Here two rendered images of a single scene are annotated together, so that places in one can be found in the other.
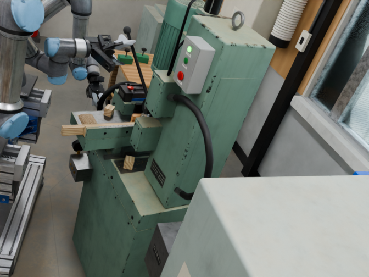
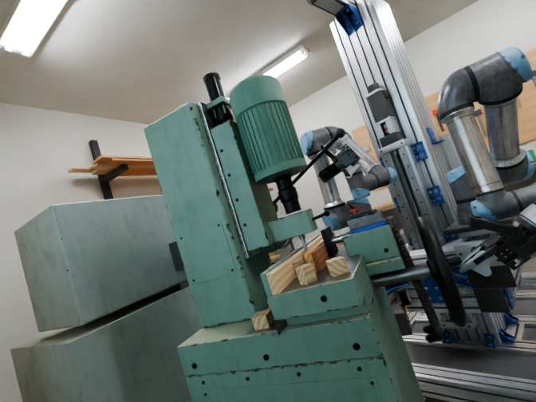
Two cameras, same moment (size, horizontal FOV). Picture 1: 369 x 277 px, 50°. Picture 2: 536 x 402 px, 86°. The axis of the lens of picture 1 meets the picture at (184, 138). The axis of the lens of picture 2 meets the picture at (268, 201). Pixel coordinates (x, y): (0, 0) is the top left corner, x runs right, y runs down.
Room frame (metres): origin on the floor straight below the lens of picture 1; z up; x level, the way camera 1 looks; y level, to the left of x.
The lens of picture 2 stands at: (2.34, -0.34, 1.06)
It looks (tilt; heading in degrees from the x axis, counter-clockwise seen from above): 5 degrees up; 152
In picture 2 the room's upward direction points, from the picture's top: 18 degrees counter-clockwise
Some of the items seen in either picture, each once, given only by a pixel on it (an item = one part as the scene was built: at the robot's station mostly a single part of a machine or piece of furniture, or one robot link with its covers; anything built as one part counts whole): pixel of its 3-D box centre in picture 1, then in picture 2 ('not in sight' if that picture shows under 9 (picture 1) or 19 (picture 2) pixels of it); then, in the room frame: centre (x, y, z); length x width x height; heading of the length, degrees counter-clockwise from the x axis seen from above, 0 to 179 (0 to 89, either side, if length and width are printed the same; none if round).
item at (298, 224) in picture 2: not in sight; (293, 227); (1.54, 0.14, 1.03); 0.14 x 0.07 x 0.09; 40
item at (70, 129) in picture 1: (124, 127); (319, 249); (1.46, 0.26, 0.92); 0.56 x 0.02 x 0.04; 130
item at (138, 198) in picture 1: (157, 169); (290, 315); (1.46, 0.07, 0.76); 0.57 x 0.45 x 0.09; 40
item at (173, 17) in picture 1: (180, 39); (267, 132); (1.55, 0.15, 1.35); 0.18 x 0.18 x 0.31
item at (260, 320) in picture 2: not in sight; (263, 319); (1.56, -0.06, 0.82); 0.04 x 0.04 x 0.03; 43
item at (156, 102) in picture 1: (162, 94); not in sight; (1.29, 0.13, 1.23); 0.09 x 0.08 x 0.15; 40
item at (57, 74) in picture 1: (54, 68); (361, 185); (1.42, 0.60, 1.10); 0.11 x 0.08 x 0.11; 76
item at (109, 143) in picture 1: (135, 121); (348, 262); (1.61, 0.25, 0.87); 0.61 x 0.30 x 0.06; 130
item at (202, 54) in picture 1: (193, 65); not in sight; (1.22, 0.05, 1.40); 0.10 x 0.06 x 0.16; 40
